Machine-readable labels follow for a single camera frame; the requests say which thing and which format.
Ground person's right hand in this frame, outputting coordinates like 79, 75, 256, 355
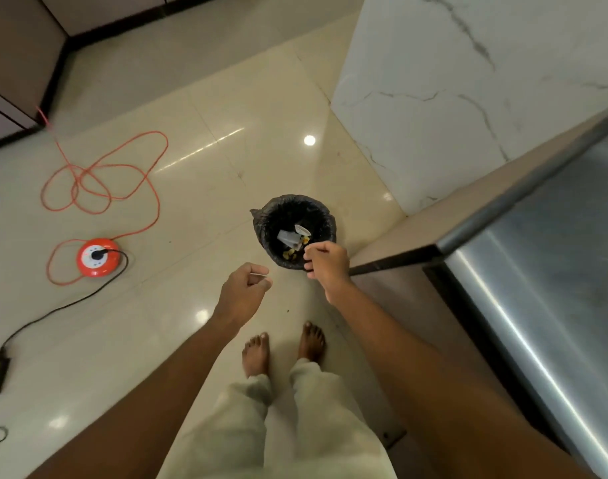
303, 240, 351, 295

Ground person's left hand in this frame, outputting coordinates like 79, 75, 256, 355
213, 262, 274, 329

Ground person's left forearm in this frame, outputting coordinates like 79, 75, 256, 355
27, 314, 247, 479

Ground person's right forearm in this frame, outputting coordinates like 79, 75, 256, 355
324, 281, 601, 479

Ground yellow food scraps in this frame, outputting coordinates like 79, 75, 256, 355
283, 237, 312, 260

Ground white crumpled paper waste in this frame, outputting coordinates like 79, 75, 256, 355
277, 224, 312, 250

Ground black bag-lined trash bin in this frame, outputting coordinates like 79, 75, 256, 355
250, 195, 337, 271

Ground person's left foot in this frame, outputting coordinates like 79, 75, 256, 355
242, 332, 271, 379

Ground person's foot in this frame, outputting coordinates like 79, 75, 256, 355
297, 321, 327, 368
242, 332, 271, 379

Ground person's right foot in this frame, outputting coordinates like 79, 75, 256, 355
297, 321, 327, 368

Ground person's light beige trousers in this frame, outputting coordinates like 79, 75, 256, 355
157, 358, 399, 479

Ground orange round extension socket reel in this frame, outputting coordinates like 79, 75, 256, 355
76, 238, 121, 280

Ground white marble counter panel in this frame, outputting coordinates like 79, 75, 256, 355
330, 0, 608, 217

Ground stainless steel counter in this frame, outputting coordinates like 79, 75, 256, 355
349, 102, 608, 479

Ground beige floor cabinets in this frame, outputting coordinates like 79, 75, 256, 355
0, 0, 235, 154

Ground orange extension cable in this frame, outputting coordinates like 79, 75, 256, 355
35, 105, 169, 287

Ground black power cable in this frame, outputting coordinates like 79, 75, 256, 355
0, 248, 130, 361

